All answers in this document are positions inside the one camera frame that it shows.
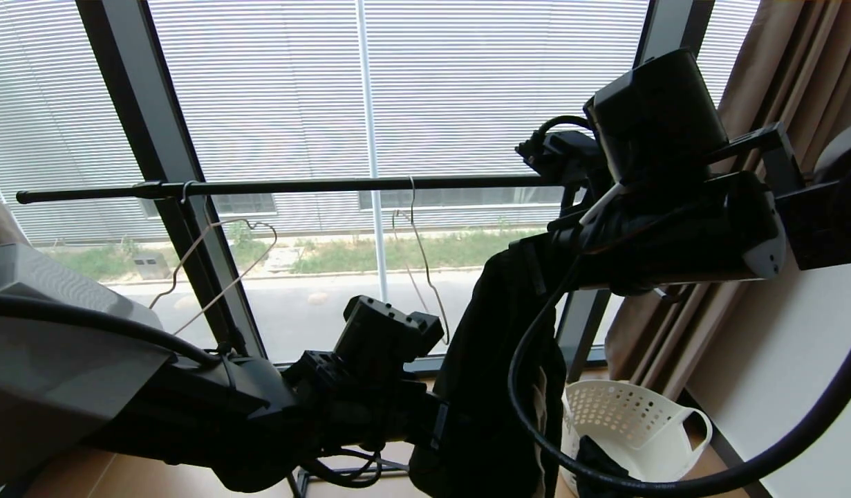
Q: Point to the pink clothes hanger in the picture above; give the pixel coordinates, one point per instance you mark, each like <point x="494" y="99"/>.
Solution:
<point x="211" y="259"/>
<point x="425" y="263"/>

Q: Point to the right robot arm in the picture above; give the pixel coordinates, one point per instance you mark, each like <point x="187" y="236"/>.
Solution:
<point x="833" y="221"/>

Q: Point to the white laundry basket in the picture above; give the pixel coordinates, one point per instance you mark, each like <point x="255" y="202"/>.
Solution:
<point x="632" y="415"/>

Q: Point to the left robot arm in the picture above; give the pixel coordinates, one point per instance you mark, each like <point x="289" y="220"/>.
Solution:
<point x="59" y="360"/>

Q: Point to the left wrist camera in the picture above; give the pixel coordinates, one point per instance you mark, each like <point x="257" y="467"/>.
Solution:
<point x="384" y="332"/>

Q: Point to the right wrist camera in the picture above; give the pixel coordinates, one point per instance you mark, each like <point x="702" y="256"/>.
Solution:
<point x="653" y="111"/>

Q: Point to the black clothes rack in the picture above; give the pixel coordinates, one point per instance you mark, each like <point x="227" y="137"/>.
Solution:
<point x="294" y="186"/>

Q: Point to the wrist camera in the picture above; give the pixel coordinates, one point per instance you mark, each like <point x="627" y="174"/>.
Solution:
<point x="653" y="111"/>
<point x="384" y="332"/>

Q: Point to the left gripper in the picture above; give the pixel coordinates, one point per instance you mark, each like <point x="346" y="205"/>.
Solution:
<point x="370" y="411"/>

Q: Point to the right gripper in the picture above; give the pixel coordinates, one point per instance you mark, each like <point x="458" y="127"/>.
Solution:
<point x="681" y="235"/>

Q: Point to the window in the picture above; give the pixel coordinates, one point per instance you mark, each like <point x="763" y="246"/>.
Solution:
<point x="142" y="104"/>

